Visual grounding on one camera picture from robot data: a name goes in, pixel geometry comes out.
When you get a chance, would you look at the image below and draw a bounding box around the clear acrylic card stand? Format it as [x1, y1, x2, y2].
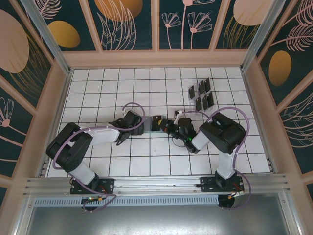
[187, 77, 216, 117]

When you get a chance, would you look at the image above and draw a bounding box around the grey steel sheet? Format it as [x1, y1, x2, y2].
[12, 192, 304, 235]

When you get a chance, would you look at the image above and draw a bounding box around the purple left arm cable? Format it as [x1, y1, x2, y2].
[52, 102, 146, 213]

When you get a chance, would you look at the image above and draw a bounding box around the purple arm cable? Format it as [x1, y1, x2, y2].
[179, 106, 252, 211]
[52, 102, 146, 213]

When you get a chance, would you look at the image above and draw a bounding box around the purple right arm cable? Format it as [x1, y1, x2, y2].
[179, 106, 252, 211]

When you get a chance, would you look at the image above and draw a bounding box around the aluminium mounting rail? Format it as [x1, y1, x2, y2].
[23, 173, 291, 196]

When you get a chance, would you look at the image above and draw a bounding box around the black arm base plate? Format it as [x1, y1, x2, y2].
[200, 176, 245, 194]
[70, 178, 115, 195]

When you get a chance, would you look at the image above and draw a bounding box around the perforated metal cable tray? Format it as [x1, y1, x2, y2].
[31, 194, 221, 206]

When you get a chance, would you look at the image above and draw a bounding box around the floral dark wall panel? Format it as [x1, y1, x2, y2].
[0, 0, 53, 110]
[159, 0, 229, 50]
[258, 0, 313, 106]
[214, 0, 267, 49]
[0, 75, 34, 177]
[278, 80, 313, 175]
[28, 0, 97, 51]
[87, 0, 156, 51]

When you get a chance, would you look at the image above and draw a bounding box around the aluminium frame post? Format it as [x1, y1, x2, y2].
[21, 0, 74, 75]
[239, 0, 278, 73]

